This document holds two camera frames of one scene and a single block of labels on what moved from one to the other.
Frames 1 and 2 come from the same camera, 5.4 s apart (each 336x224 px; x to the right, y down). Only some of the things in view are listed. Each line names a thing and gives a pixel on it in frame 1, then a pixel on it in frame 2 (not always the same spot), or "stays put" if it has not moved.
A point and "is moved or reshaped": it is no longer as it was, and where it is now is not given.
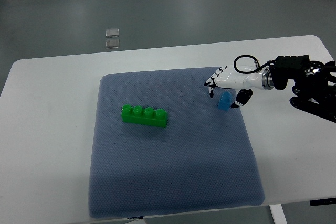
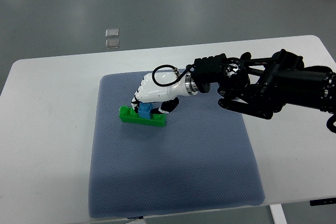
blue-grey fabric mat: x=205 y=160 stays put
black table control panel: x=327 y=201 stays put
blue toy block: x=225 y=100 is moved or reshaped
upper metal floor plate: x=112 y=32 stays put
